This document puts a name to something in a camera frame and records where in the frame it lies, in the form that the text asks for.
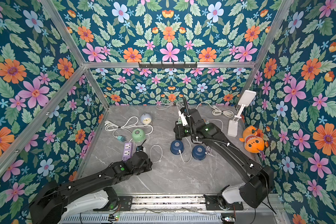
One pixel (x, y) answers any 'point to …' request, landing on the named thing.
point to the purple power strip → (127, 151)
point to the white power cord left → (131, 122)
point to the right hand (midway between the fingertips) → (181, 125)
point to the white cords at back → (166, 103)
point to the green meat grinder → (138, 135)
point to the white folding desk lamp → (245, 97)
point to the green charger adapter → (121, 138)
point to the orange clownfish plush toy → (253, 143)
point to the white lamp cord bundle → (217, 112)
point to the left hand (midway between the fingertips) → (156, 164)
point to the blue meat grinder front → (198, 152)
